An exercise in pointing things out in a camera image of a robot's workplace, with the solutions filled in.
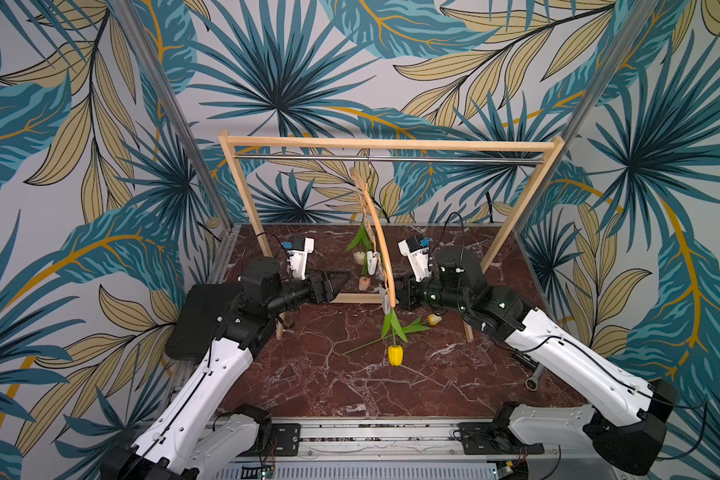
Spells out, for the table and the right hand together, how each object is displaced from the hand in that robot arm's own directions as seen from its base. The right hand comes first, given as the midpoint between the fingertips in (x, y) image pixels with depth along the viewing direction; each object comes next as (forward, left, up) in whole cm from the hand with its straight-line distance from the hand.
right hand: (383, 283), depth 66 cm
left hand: (+2, +9, -1) cm, 9 cm away
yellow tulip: (-12, -2, -9) cm, 15 cm away
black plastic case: (+9, +52, -24) cm, 58 cm away
